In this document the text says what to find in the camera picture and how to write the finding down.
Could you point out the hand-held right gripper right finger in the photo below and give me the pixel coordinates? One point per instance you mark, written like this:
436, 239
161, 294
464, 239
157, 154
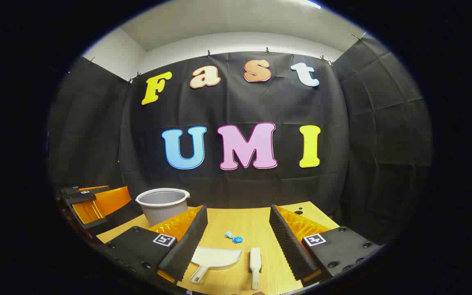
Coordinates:
289, 246

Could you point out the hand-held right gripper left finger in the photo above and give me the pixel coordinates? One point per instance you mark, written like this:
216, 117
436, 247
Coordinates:
187, 246

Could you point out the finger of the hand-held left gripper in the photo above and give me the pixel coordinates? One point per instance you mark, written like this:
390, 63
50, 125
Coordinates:
81, 198
96, 189

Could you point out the white plastic dustpan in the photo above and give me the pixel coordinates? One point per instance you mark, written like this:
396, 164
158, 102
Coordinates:
217, 258

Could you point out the small white broom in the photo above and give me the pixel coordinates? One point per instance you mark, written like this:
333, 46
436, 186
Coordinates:
255, 260

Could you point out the light blue paper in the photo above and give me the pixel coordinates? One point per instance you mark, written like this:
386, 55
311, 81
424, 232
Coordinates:
229, 235

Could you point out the grey plastic garbage bin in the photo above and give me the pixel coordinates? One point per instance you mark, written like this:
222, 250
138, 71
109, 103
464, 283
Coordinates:
160, 211

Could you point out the dark blue paper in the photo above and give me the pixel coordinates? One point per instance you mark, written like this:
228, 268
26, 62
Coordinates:
238, 240

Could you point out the wooden desktop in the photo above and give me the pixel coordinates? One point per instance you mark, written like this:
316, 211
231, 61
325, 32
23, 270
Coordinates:
240, 223

